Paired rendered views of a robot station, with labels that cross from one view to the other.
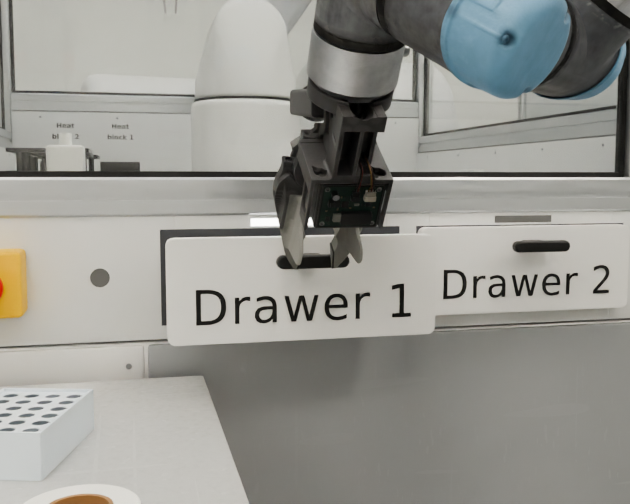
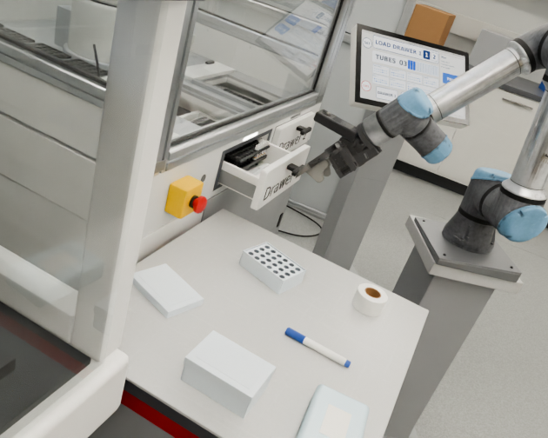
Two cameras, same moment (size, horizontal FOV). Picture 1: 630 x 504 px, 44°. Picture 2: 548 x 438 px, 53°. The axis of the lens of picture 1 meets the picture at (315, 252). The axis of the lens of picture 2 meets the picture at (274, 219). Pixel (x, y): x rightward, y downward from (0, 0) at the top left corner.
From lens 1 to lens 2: 1.26 m
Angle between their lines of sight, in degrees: 61
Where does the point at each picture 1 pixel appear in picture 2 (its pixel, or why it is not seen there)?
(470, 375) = not seen: hidden behind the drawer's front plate
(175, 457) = (306, 260)
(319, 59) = (379, 136)
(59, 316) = not seen: hidden behind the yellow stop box
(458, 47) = (433, 155)
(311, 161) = (350, 158)
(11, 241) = (184, 172)
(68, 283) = not seen: hidden behind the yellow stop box
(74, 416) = (281, 256)
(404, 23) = (420, 143)
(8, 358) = (171, 224)
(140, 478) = (317, 272)
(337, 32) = (392, 134)
